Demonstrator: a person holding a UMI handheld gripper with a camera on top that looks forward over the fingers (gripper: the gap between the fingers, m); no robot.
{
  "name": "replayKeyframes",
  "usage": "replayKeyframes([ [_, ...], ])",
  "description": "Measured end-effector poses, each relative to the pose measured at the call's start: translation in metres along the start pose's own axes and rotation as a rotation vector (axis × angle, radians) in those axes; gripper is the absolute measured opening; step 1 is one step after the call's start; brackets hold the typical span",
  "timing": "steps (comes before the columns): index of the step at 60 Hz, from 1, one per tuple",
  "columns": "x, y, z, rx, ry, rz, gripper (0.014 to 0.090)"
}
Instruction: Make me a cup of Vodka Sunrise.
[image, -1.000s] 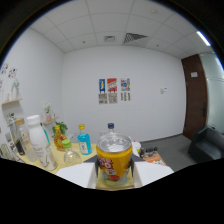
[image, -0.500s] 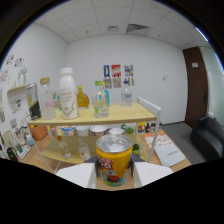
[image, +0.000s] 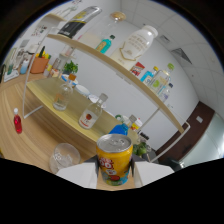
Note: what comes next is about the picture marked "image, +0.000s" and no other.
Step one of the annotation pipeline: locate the yellow drink can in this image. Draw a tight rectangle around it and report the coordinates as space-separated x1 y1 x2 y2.
96 133 134 187

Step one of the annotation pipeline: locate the red liquid bottle white cap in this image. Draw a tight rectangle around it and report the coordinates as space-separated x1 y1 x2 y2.
13 107 23 135

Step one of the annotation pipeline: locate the clear bottle green cap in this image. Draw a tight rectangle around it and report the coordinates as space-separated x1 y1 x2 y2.
148 62 175 95

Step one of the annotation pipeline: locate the yellow red lidded cup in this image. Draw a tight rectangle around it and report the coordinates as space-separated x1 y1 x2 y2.
130 117 144 132

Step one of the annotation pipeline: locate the white cup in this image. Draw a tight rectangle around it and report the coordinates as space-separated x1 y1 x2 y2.
74 84 90 98

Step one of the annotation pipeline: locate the clear glass with ice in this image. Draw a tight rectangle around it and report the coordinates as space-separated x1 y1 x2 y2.
48 142 82 175

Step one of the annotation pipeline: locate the glass jar of green limes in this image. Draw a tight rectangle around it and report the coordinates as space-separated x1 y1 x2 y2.
132 141 153 158

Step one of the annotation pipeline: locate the blue liquid bottle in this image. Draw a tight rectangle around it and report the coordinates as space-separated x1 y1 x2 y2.
108 114 138 137

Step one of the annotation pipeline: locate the brown door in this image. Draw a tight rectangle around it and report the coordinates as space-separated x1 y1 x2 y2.
155 101 216 163

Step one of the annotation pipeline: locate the clear bottle red label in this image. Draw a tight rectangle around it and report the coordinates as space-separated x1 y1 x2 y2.
78 92 109 130

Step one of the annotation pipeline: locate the white green mug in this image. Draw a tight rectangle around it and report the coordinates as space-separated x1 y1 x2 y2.
114 114 129 124

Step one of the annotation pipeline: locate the white metal wooden shelf rack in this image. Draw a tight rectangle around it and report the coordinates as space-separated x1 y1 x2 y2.
22 26 192 163

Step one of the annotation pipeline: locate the red rim bowl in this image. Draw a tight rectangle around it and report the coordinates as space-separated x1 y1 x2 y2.
88 94 108 109

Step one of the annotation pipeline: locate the small clear water bottle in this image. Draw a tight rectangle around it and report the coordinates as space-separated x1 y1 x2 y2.
159 82 174 103

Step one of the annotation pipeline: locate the blue label tub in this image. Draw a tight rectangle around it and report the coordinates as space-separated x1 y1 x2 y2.
61 73 79 86

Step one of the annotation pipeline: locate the blue label bottle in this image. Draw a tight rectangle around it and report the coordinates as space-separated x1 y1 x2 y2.
140 65 160 84

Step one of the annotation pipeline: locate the red white box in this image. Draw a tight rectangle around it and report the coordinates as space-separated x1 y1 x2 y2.
129 61 146 78

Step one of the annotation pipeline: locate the green potted plant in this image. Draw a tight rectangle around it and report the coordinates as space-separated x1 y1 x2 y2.
62 59 79 76

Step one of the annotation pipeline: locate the orange basket with fruit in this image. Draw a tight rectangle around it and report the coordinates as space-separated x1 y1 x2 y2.
29 45 52 75

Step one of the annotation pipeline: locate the white bottle blue band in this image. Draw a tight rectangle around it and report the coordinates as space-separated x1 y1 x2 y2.
19 59 30 75

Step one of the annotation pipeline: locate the large white milk bottle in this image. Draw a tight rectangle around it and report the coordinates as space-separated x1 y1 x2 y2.
109 24 159 71

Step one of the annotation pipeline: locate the small teal bottle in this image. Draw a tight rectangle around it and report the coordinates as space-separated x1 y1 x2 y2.
95 34 116 55

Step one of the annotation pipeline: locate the wooden wall shelf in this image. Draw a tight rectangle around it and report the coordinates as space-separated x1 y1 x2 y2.
44 12 68 23

